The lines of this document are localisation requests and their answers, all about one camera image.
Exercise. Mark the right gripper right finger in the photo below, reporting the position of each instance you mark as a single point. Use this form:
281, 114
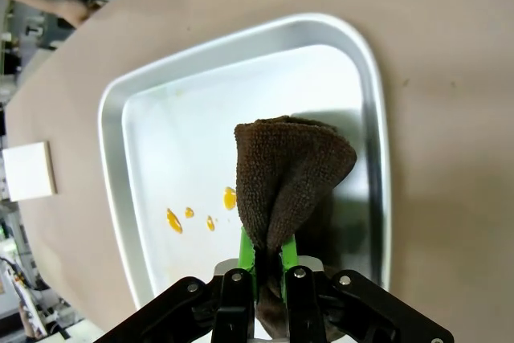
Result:
317, 311

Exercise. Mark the brown towel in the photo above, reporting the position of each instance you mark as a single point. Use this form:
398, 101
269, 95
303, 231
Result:
289, 174

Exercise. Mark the large elongated orange sauce drop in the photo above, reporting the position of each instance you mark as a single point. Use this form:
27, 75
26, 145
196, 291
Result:
174, 221

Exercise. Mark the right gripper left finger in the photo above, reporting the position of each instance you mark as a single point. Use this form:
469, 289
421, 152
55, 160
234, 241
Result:
225, 311

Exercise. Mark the white block with wooden edge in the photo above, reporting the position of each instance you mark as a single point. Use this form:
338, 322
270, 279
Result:
30, 172

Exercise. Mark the person's left hand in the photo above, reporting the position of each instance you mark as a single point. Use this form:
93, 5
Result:
74, 11

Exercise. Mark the small orange sauce drop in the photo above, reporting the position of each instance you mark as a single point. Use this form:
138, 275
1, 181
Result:
210, 223
189, 212

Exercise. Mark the person's left forearm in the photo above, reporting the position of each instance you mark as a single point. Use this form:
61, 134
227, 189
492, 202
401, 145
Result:
32, 1

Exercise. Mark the silver metal tray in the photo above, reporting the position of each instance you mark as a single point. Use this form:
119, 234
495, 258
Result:
241, 98

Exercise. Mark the oval orange sauce drop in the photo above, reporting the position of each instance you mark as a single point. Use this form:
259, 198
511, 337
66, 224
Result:
229, 198

